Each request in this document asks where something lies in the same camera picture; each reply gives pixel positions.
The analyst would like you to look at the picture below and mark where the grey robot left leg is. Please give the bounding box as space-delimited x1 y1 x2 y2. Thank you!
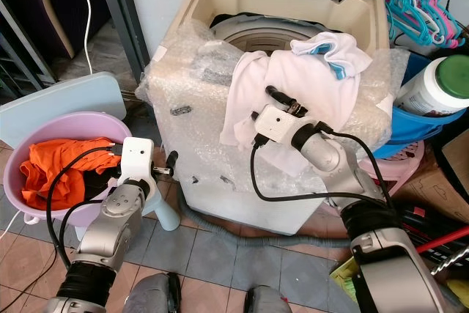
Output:
123 273 182 313

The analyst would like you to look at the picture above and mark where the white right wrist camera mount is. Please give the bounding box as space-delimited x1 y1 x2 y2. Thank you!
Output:
253 104 301 145

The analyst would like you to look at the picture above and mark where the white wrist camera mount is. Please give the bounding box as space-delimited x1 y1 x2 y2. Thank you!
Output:
121 137 155 185
253 104 301 145

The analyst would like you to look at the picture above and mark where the white cloth with blue trim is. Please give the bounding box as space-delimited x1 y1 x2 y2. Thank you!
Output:
291 32 373 81

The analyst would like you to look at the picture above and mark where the cream top-load washing machine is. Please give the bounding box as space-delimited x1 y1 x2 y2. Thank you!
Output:
143 0 411 237

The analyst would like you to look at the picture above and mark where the grey robot right leg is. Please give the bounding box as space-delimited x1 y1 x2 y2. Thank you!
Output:
243 286 290 313

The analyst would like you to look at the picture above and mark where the pink plastic basket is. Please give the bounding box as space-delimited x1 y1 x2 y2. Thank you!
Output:
359 141 427 196

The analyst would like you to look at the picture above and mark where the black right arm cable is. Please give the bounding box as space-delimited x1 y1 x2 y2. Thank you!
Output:
248 130 391 209

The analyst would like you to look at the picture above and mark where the green dustpan with brush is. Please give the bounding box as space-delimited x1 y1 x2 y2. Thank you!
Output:
330 257 363 306

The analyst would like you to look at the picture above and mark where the thin black floor cable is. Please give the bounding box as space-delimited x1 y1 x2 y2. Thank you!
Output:
0 251 46 308

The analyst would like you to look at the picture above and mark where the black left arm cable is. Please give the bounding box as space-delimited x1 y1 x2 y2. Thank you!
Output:
44 147 118 271

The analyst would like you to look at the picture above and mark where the red broom handle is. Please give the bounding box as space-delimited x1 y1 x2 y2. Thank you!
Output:
414 225 469 255

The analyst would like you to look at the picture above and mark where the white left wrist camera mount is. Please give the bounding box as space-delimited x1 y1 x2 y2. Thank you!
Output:
121 137 155 185

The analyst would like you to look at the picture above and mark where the clear bubble wrap sheet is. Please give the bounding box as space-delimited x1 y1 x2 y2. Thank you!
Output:
143 23 411 204

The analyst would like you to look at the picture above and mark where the blue plastic tub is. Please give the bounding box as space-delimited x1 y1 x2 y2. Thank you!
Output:
372 51 469 160

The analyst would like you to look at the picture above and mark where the cyan plastic hanger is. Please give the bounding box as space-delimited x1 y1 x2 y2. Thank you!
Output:
381 0 451 48

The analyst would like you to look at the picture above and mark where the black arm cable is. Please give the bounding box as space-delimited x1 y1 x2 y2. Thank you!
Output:
44 147 118 271
248 130 391 209

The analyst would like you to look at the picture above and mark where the blue grey metal gate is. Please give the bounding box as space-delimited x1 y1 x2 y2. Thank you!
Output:
0 0 63 101

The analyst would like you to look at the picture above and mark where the white power cable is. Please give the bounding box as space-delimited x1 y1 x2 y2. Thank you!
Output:
81 0 93 76
0 210 24 239

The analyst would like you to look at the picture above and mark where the grey robot leg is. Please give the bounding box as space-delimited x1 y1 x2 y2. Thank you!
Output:
243 286 290 313
123 273 182 313

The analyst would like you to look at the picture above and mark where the dark metal door post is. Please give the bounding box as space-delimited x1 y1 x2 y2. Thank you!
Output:
92 0 155 105

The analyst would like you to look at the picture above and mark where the orange garment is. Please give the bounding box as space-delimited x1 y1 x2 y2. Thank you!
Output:
21 137 122 211

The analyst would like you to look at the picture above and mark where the light blue plastic chair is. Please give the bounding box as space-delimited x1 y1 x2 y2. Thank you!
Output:
0 71 180 233

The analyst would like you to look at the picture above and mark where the purple plastic basin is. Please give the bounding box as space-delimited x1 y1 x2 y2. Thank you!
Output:
4 112 129 226

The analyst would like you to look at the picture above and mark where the brown cardboard box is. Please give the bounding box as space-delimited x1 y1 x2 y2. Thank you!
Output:
403 130 469 215

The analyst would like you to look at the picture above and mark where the white bottle with green cap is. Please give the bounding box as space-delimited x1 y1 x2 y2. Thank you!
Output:
394 54 469 117

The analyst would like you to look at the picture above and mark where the white garment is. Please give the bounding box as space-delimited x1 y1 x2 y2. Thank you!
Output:
220 49 374 182

